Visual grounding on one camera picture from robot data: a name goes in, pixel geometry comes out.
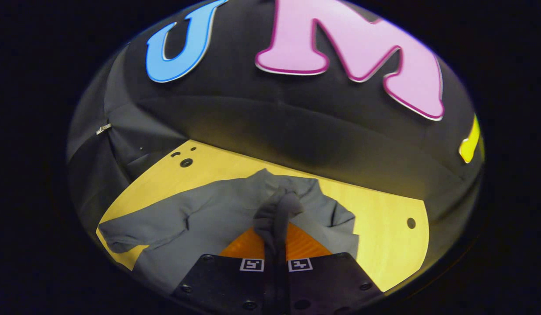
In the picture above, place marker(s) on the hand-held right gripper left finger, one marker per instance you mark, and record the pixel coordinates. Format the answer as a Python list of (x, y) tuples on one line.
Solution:
[(222, 280)]

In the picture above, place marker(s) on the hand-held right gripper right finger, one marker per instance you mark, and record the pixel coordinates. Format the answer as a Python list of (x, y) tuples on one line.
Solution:
[(327, 280)]

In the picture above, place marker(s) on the grey polo shirt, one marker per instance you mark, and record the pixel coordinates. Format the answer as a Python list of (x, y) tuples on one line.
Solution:
[(200, 214)]

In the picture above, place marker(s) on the black backdrop cloth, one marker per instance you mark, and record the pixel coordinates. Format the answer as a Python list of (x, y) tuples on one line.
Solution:
[(253, 113)]

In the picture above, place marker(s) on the silver metal clip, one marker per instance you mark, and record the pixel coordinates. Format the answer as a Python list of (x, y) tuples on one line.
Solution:
[(103, 128)]

